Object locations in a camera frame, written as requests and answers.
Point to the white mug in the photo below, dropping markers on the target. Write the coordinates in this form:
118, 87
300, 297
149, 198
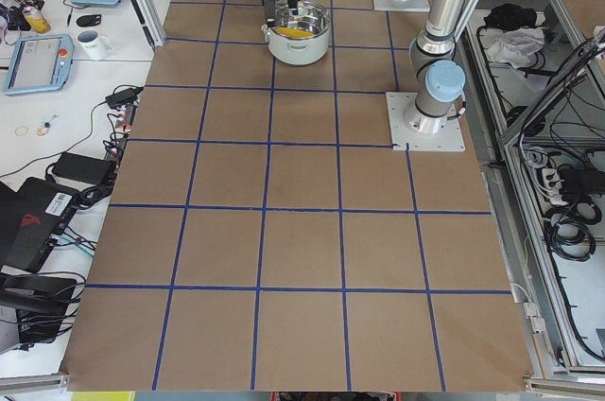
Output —
97, 46

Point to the yellow corn cob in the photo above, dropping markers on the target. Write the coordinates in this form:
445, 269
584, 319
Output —
294, 33

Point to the white crumpled cloth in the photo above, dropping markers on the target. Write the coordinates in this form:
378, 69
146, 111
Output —
518, 48

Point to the black laptop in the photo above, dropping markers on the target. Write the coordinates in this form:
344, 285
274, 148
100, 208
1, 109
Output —
43, 211

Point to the black power brick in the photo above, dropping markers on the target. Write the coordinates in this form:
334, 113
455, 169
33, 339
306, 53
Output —
83, 169

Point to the pale green cooking pot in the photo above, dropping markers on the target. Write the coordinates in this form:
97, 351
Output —
299, 39

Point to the black power adapter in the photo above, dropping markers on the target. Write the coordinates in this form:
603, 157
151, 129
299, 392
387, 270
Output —
123, 97

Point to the lower blue teach pendant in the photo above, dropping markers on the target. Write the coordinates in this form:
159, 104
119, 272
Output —
39, 64

